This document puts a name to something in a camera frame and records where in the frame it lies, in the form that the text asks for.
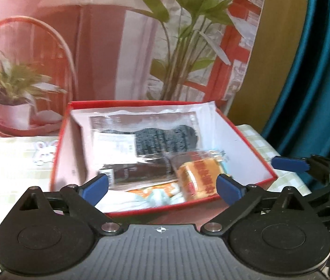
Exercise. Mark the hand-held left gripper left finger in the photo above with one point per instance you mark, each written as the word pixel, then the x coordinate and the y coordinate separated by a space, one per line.
pixel 95 188

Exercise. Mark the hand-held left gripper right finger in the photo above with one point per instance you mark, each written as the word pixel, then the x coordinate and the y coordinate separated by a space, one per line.
pixel 229 189

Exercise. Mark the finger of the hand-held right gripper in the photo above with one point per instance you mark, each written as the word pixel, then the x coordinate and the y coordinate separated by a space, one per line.
pixel 290 164

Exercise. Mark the orange tissue packet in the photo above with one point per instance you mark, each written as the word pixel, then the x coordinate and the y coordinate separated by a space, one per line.
pixel 200 178

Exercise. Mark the red cardboard box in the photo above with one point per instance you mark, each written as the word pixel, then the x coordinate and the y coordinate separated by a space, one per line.
pixel 240 151

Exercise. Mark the dark brown cloth packet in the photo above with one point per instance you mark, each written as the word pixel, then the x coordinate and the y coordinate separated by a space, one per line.
pixel 141 170

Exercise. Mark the light blue cloth packet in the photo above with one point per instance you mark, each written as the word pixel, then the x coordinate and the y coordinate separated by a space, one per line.
pixel 153 197

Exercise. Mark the grey socks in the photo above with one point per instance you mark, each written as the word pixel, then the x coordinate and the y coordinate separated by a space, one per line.
pixel 159 140

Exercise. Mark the teal curtain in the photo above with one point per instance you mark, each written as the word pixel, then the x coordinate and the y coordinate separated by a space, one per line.
pixel 313 78

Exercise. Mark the printed room scene backdrop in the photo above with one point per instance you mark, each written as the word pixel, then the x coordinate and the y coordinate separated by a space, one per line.
pixel 109 49

